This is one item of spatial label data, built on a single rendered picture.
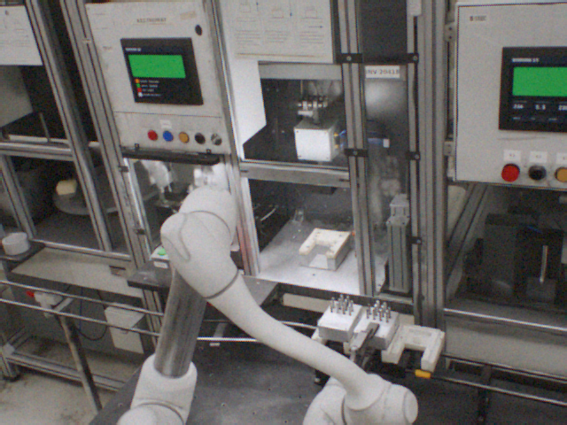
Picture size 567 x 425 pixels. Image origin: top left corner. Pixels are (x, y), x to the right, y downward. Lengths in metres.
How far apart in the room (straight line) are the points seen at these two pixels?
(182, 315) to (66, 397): 1.81
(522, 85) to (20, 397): 2.76
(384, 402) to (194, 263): 0.54
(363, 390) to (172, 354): 0.53
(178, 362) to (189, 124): 0.74
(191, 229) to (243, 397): 0.87
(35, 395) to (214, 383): 1.50
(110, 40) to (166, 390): 1.06
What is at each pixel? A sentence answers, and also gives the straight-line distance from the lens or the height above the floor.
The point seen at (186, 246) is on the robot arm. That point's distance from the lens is 1.39.
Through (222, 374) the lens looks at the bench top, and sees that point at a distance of 2.23.
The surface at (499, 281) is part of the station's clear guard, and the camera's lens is 1.96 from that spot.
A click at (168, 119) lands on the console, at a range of 2.10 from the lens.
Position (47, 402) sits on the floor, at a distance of 3.46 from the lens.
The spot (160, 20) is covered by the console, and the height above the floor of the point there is 1.78.
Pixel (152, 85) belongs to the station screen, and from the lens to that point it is 2.06.
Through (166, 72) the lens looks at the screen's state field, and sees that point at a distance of 2.01.
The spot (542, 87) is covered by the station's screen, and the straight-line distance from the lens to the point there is 1.64.
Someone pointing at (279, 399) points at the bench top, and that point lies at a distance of 2.10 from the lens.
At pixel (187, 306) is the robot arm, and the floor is 1.19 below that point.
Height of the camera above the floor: 2.13
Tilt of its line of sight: 28 degrees down
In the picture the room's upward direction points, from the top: 8 degrees counter-clockwise
